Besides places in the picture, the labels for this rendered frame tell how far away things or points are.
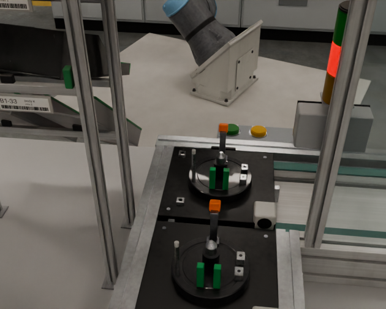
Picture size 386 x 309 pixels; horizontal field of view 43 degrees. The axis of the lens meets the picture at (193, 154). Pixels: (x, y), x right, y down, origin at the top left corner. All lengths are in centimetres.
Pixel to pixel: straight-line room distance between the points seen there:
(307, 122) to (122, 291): 43
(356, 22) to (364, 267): 50
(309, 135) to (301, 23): 330
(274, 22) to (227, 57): 264
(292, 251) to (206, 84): 76
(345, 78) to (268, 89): 92
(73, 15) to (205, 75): 91
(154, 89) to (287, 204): 72
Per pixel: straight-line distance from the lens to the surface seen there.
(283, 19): 410
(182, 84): 168
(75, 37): 70
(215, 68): 152
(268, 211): 99
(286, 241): 99
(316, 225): 95
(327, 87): 80
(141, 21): 424
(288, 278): 93
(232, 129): 124
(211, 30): 154
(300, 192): 116
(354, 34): 73
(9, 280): 109
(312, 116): 82
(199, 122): 147
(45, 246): 114
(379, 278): 106
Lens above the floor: 166
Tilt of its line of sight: 37 degrees down
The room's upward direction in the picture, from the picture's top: straight up
